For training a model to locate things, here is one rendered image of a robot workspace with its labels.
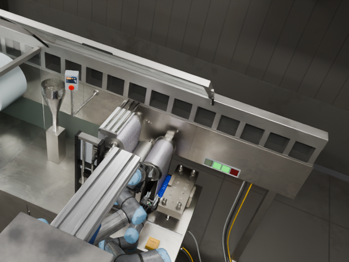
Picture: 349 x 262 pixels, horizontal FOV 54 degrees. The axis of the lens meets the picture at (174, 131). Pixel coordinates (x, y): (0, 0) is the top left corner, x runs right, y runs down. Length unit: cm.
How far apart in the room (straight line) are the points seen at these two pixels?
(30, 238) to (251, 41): 337
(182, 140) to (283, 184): 71
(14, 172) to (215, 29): 253
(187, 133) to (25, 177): 112
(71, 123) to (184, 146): 87
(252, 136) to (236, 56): 192
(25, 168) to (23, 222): 168
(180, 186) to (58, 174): 84
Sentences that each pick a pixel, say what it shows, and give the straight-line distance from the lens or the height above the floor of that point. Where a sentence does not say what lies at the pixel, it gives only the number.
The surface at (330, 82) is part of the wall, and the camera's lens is 403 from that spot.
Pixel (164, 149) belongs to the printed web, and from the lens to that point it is 213.
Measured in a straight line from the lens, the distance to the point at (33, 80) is 250.
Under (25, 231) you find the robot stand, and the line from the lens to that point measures 88.
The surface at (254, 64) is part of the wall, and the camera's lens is 400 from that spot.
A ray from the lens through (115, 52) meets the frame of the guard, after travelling 165.
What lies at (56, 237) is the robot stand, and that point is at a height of 203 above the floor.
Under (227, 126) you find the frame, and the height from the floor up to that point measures 146.
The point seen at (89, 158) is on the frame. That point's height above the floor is 127.
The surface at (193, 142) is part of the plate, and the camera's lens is 225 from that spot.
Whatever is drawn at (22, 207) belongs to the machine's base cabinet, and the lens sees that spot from 253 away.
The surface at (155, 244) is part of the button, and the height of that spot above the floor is 92.
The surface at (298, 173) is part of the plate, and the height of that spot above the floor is 136.
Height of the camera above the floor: 275
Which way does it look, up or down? 39 degrees down
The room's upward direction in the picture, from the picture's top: 14 degrees clockwise
